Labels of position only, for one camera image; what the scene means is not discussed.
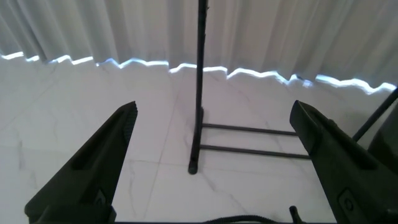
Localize black clothes rack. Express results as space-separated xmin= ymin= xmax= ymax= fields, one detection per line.
xmin=187 ymin=0 xmax=398 ymax=175

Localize white curtain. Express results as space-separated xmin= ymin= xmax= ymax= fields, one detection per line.
xmin=0 ymin=0 xmax=398 ymax=95

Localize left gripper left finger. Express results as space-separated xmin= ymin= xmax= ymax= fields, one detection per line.
xmin=24 ymin=101 xmax=139 ymax=224

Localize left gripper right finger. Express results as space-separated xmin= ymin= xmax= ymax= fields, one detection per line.
xmin=289 ymin=100 xmax=398 ymax=224

